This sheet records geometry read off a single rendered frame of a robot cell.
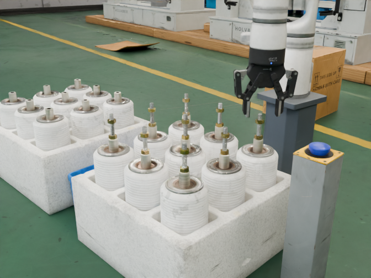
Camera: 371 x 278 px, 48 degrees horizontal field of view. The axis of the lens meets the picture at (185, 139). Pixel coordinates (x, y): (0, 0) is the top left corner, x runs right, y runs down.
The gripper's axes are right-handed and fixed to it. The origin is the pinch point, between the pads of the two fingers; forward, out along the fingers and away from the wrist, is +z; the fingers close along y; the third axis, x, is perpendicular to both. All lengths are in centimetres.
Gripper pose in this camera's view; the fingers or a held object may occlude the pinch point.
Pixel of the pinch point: (262, 110)
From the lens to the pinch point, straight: 94.8
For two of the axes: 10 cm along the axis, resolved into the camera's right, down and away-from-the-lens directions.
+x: -0.8, -3.8, 9.2
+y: 10.0, -0.3, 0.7
